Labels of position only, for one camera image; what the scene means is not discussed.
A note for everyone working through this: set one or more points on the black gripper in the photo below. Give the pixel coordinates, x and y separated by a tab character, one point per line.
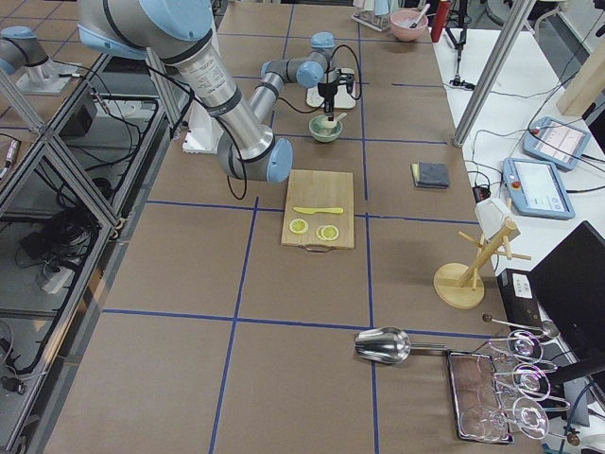
327	91

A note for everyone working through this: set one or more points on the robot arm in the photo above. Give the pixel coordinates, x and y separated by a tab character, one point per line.
180	33
20	48

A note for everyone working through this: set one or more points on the mint green bowl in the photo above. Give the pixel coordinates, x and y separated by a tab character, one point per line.
320	134

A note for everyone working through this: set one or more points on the pink bowl with ice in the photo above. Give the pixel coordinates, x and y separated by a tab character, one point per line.
405	25

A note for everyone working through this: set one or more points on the long metal bar spoon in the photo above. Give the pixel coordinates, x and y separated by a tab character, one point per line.
546	329

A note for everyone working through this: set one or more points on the white bear tray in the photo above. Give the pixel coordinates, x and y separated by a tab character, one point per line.
342	100

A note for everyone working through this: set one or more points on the wooden cutting board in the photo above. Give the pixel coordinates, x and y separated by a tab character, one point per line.
314	188

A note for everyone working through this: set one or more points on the yellow plastic knife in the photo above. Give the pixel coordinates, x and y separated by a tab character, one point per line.
318	210

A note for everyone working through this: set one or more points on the lemon slice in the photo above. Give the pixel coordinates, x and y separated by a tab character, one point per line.
298	226
328	232

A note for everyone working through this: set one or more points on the grey folded cloth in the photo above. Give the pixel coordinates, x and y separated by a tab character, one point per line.
430	175

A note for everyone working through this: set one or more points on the metal rod tool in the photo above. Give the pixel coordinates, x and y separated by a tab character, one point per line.
420	15

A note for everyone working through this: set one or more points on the red cylinder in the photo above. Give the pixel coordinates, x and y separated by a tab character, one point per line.
439	20

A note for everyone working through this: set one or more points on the black tripod stick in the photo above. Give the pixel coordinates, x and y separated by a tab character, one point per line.
456	31

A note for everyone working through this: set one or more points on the wooden mug tree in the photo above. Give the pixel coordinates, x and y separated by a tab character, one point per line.
460	285

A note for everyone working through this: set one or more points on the teach pendant tablet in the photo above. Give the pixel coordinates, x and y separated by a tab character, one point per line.
555	141
536	189

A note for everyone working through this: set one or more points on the metal scoop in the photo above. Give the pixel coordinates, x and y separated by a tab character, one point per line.
391	345

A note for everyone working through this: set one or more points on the black laptop monitor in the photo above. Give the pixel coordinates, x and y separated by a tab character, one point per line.
569	286

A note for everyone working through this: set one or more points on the wine glass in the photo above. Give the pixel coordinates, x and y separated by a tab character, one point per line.
491	425
519	347
528	381

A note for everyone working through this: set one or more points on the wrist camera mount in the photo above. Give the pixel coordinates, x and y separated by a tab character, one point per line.
346	79

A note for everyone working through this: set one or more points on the white wire cup rack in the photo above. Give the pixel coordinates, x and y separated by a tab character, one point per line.
372	13

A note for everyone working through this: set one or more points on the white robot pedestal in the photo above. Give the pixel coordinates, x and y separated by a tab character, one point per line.
203	132

